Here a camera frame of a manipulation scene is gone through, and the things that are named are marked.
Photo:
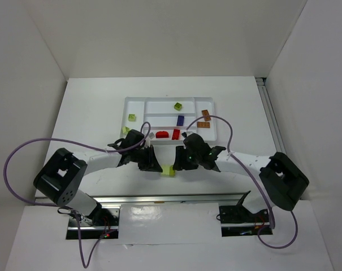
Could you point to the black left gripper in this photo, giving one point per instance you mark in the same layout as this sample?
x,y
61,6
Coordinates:
x,y
150,159

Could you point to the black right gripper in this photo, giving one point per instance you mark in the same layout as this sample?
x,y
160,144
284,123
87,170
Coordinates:
x,y
181,158

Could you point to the pale and lime green lego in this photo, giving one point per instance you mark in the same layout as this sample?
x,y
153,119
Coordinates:
x,y
167,171

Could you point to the red curved lego piece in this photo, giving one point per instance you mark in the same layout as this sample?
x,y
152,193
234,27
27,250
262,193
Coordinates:
x,y
162,134

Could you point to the red lego brick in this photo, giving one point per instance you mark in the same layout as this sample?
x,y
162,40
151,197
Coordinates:
x,y
175,134

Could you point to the purple lego plate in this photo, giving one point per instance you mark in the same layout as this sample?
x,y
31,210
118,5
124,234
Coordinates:
x,y
180,120

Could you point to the lime green square lego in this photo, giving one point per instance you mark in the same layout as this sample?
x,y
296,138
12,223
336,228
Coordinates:
x,y
125,130
132,117

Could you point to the orange lego brick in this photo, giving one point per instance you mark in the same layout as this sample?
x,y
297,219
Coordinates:
x,y
206,115

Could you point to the dark green square lego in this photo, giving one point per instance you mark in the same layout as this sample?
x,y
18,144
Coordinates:
x,y
178,106

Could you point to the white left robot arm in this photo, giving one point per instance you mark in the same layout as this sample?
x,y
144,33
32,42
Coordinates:
x,y
60,178

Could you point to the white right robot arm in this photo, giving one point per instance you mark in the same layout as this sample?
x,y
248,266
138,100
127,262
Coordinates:
x,y
247,165

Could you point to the white divided sorting tray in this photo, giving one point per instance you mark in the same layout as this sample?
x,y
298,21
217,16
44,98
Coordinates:
x,y
162,116

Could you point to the aluminium rail front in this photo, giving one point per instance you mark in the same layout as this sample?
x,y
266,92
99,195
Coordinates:
x,y
223,199

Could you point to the aluminium rail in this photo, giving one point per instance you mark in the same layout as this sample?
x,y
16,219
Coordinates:
x,y
223,199
275,130

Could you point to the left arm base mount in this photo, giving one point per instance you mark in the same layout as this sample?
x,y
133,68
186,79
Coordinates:
x,y
107,225

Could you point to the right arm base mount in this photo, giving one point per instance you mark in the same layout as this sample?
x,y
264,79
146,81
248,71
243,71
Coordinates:
x,y
237,221

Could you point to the aluminium rail right side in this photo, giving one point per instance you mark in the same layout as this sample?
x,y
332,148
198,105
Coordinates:
x,y
275,130

